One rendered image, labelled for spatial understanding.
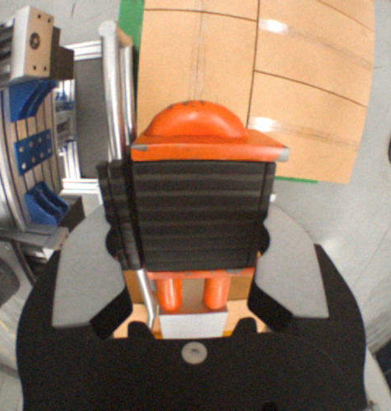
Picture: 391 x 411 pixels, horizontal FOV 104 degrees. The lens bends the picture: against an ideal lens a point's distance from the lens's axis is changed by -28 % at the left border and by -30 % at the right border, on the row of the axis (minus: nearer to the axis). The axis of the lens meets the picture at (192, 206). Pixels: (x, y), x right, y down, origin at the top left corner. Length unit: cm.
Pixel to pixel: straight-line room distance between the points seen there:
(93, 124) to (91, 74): 27
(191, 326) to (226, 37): 80
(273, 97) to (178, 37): 40
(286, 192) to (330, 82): 96
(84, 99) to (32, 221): 76
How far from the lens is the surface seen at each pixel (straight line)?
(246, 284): 48
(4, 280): 58
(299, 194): 173
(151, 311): 18
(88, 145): 124
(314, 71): 94
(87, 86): 121
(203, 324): 21
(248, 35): 84
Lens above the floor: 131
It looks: 60 degrees down
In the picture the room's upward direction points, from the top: 173 degrees clockwise
